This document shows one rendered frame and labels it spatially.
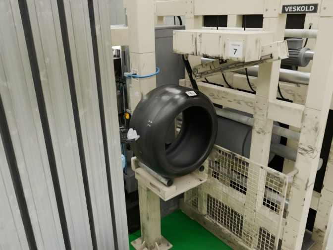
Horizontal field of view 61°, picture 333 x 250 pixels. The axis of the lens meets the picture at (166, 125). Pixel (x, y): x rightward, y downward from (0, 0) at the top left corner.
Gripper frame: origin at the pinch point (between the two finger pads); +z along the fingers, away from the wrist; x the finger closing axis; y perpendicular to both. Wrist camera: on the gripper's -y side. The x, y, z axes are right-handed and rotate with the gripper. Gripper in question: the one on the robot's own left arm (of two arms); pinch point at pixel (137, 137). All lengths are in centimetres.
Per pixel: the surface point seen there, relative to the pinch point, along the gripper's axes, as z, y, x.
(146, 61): 23, 40, 28
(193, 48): 42, 51, 5
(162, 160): 10.3, -12.1, -11.9
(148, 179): 16.1, -35.2, 8.1
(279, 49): 58, 55, -44
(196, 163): 38.0, -20.1, -12.4
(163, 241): 52, -116, 30
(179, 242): 63, -116, 21
